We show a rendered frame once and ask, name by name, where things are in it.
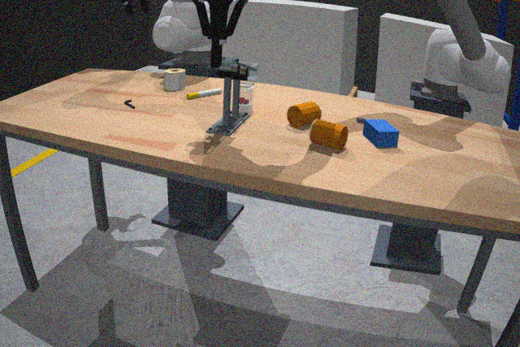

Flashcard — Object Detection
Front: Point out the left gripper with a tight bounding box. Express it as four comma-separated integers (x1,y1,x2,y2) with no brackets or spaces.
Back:
193,0,249,68

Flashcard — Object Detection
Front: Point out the blue rectangular block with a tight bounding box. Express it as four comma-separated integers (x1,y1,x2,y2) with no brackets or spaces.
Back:
363,119,400,148

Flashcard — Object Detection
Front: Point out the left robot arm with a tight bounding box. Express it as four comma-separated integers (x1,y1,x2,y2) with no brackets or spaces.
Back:
411,0,511,103

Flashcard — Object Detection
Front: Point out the orange-brown cylinder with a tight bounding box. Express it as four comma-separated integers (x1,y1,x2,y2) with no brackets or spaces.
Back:
309,119,349,150
287,102,322,128

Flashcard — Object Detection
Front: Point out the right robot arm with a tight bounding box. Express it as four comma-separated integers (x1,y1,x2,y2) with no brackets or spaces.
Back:
153,0,211,66

